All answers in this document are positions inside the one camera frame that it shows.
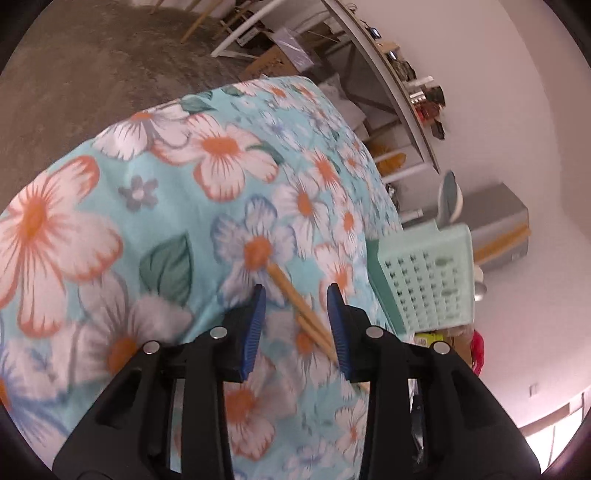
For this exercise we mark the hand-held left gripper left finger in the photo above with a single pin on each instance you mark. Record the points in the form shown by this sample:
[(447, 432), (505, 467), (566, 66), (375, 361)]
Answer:
[(251, 337)]

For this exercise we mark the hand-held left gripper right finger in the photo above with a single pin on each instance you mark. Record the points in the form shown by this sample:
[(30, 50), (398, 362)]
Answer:
[(341, 341)]

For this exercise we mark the green plastic basket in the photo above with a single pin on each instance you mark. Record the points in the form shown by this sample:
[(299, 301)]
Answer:
[(425, 281)]

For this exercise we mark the white spoon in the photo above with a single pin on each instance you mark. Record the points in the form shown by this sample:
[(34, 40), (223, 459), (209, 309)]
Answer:
[(450, 198)]

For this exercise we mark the printed rice bag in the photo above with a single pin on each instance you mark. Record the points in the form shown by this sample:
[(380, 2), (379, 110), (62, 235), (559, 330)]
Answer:
[(427, 340)]

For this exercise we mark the open cardboard box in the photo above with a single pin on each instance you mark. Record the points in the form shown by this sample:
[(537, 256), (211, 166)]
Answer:
[(457, 344)]

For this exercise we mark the red plastic bag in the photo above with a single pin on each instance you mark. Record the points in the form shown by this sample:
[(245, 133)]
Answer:
[(478, 353)]

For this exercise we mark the yellow bag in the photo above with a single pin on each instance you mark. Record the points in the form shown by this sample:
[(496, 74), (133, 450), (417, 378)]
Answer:
[(390, 159)]

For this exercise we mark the floral turquoise blanket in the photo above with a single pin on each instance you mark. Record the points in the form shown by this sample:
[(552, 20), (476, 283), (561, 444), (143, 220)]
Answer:
[(138, 184)]

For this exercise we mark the grey refrigerator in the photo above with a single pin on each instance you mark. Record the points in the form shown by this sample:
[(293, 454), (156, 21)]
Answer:
[(503, 207)]

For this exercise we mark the white sack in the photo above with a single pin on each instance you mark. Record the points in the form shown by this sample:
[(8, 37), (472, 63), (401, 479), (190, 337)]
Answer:
[(341, 99)]

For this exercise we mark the red oil bottle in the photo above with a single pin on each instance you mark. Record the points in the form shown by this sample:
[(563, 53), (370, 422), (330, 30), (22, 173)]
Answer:
[(427, 111)]

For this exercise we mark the white desk with wooden top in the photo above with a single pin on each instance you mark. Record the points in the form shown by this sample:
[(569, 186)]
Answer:
[(392, 74)]

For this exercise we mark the wooden chair with dark seat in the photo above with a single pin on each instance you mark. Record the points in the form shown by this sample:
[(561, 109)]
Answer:
[(203, 18)]

